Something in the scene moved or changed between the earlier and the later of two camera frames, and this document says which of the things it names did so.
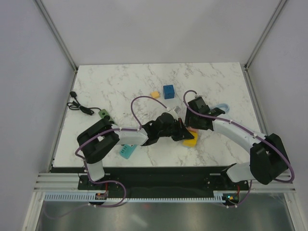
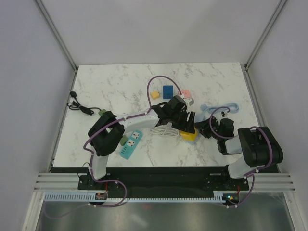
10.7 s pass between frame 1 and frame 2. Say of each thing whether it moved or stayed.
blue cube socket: stayed
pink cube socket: moved
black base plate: stayed
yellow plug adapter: stayed
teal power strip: stayed
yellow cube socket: moved
